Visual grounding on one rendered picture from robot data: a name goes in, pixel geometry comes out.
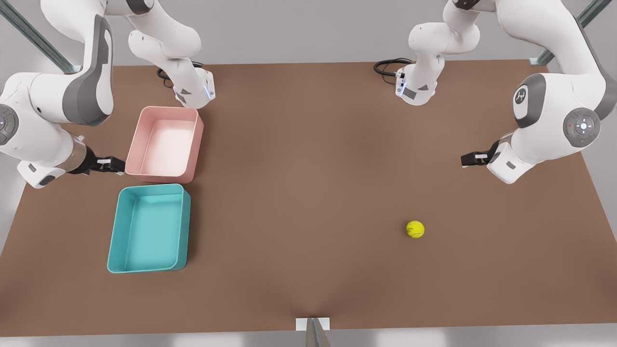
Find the pink rectangular tray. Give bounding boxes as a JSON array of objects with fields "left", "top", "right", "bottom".
[{"left": 125, "top": 106, "right": 204, "bottom": 184}]

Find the teal rectangular tray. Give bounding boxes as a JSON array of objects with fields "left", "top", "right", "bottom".
[{"left": 107, "top": 184, "right": 192, "bottom": 274}]

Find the black cable loop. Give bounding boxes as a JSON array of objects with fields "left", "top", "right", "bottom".
[
  {"left": 374, "top": 58, "right": 414, "bottom": 86},
  {"left": 157, "top": 61, "right": 204, "bottom": 90}
]

